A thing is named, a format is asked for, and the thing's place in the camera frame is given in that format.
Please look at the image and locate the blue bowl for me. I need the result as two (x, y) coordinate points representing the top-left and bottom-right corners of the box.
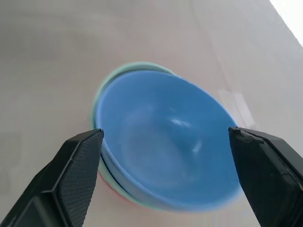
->
(95, 70), (241, 212)

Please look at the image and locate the pink bowl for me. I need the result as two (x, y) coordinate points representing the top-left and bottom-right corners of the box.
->
(98, 171), (133, 201)

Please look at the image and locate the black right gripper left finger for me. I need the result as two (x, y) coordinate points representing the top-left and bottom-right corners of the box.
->
(0, 128), (105, 227)

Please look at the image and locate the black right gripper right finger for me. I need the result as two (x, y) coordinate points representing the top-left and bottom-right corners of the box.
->
(228, 126), (303, 227)

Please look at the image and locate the green bowl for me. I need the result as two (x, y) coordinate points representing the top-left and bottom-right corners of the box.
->
(90, 61), (180, 206)

